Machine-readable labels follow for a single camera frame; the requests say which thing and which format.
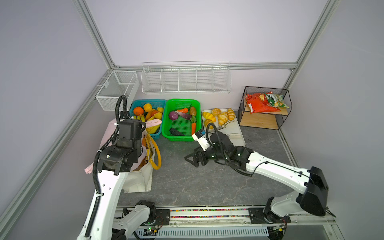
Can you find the green plastic basket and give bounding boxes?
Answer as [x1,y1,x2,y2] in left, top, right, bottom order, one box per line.
[162,99,202,142]

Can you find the yellow toy lemon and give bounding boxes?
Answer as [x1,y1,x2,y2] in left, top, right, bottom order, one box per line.
[154,112,163,120]

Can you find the purple toy sweet potato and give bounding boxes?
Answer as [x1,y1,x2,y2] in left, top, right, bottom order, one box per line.
[176,111,192,121]

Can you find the teal plastic basket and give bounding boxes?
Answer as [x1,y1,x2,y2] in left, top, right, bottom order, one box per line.
[130,99,167,140]

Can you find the dark green toy cucumber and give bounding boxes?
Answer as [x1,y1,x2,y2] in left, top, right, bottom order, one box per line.
[170,128,185,137]

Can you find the green snack bag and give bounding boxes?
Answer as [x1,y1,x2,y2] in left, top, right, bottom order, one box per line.
[265,92,289,108]

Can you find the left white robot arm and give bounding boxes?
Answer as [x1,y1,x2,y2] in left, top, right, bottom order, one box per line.
[78,95,160,240]

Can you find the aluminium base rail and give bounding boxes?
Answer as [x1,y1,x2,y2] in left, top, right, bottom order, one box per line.
[156,205,339,227]

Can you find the yellow-orange toy citrus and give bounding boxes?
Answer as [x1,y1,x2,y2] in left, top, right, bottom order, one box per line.
[143,103,153,113]

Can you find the white canvas tote bag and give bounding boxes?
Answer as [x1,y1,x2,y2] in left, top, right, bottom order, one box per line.
[122,131,162,193]

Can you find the pink plastic grocery bag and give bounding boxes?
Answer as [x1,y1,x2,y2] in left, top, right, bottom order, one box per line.
[85,119,162,174]

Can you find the toy bread bun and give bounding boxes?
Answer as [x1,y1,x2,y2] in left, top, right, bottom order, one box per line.
[211,108,222,117]

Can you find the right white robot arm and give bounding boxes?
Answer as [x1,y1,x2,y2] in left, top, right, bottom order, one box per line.
[185,124,332,224]

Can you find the toy croissant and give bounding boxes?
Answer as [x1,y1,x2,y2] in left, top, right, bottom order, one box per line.
[218,112,229,127]

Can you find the black wire snack rack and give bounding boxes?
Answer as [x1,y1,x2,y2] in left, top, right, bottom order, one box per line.
[238,86,293,130]

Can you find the brown toy potato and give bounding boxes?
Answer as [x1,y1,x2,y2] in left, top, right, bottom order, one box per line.
[189,106,197,117]

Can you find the striped toy bread loaf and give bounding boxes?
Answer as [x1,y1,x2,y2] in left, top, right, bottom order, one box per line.
[202,112,216,123]

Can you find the white wire wall shelf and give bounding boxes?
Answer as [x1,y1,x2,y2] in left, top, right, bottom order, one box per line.
[141,61,232,94]

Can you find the metal bread tongs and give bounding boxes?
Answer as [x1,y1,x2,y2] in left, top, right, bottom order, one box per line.
[218,121,243,139]

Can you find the orange toy tangerine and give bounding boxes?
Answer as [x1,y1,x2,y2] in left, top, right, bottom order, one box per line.
[133,107,144,116]

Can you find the yellow toy banana bunch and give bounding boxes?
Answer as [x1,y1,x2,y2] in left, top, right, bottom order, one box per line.
[134,115,162,134]

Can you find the red chip bag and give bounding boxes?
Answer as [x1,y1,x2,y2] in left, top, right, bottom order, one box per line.
[246,93,281,114]

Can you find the orange toy carrot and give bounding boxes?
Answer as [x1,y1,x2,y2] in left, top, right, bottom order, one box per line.
[177,108,189,114]
[191,123,197,135]

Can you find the white mesh wall basket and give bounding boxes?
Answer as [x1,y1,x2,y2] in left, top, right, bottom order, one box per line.
[96,71,140,111]

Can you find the striped toy bread roll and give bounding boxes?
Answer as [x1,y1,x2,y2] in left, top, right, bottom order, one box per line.
[204,119,215,130]

